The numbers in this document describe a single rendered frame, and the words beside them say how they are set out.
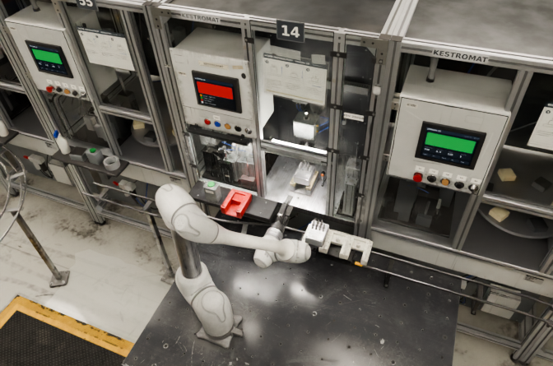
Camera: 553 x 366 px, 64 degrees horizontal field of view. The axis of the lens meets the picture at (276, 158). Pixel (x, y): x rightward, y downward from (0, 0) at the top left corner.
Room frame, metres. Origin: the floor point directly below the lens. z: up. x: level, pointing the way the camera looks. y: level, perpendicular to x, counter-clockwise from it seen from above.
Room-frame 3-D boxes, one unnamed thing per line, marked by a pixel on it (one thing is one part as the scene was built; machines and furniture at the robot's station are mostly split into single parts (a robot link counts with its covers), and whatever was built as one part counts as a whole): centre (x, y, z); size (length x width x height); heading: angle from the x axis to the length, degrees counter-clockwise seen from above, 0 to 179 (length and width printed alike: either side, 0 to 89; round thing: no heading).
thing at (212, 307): (1.11, 0.35, 0.85); 0.18 x 0.16 x 0.22; 36
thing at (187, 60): (1.97, 0.25, 1.60); 0.42 x 0.29 x 0.46; 66
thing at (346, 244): (1.45, -0.30, 0.84); 0.36 x 0.14 x 0.10; 66
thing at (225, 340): (1.09, 0.32, 0.71); 0.22 x 0.18 x 0.06; 66
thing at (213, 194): (1.80, 0.38, 0.97); 0.08 x 0.08 x 0.12; 66
